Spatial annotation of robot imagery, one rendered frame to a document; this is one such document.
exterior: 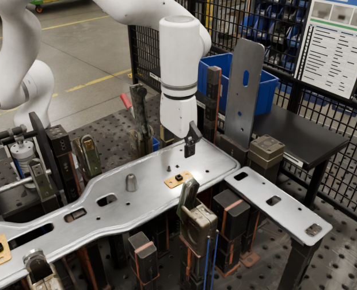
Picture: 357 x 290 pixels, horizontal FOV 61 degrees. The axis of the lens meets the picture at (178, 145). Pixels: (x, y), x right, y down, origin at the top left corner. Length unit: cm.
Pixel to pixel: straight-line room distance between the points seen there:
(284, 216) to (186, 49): 47
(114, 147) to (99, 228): 82
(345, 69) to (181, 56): 59
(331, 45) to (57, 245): 95
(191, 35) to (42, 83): 67
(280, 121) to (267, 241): 42
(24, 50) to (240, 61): 63
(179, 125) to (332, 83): 57
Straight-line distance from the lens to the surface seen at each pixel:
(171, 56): 65
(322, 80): 112
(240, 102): 97
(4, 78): 109
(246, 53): 91
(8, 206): 97
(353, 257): 122
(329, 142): 109
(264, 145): 94
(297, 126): 113
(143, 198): 83
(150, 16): 74
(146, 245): 75
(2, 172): 158
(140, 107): 94
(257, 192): 87
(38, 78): 116
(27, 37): 99
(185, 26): 63
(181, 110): 69
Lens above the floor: 159
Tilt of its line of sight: 36 degrees down
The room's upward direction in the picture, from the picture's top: straight up
